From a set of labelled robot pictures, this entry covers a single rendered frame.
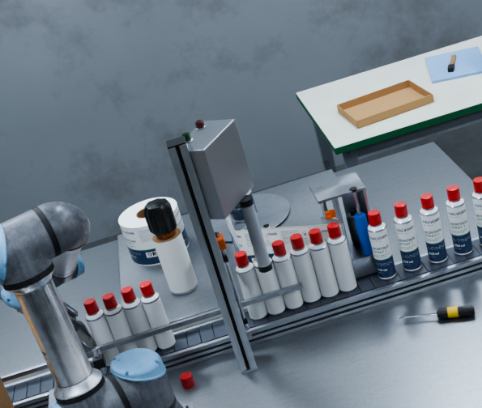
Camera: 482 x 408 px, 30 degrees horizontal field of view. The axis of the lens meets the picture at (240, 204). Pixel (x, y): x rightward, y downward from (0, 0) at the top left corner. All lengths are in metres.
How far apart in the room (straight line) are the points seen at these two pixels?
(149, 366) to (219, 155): 0.52
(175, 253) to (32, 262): 0.81
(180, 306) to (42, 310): 0.78
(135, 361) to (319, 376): 0.50
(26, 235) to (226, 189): 0.52
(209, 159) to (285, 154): 3.15
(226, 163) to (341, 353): 0.59
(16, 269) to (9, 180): 3.28
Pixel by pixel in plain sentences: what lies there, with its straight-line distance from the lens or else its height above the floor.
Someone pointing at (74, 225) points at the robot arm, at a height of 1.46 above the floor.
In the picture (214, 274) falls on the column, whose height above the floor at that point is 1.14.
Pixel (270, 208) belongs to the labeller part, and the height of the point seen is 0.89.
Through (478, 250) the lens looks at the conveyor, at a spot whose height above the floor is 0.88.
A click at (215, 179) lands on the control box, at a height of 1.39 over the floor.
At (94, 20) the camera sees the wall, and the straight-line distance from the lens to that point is 4.91.
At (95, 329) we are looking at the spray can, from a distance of 2.47.
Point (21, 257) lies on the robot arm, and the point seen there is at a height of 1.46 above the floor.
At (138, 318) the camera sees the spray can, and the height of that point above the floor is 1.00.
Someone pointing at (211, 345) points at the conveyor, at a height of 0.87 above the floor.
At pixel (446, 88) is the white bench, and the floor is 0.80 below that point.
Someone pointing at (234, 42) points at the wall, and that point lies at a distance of 4.99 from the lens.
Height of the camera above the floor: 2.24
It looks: 26 degrees down
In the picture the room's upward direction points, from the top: 17 degrees counter-clockwise
